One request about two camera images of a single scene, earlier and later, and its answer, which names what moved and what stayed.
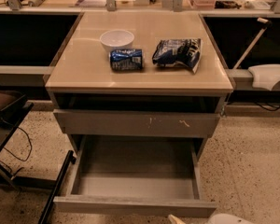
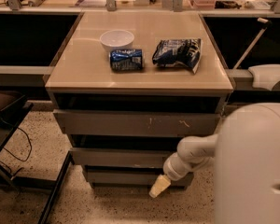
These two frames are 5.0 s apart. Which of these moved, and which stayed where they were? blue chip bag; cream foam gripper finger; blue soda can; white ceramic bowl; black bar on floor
Moved: cream foam gripper finger
Stayed: blue chip bag; white ceramic bowl; blue soda can; black bar on floor
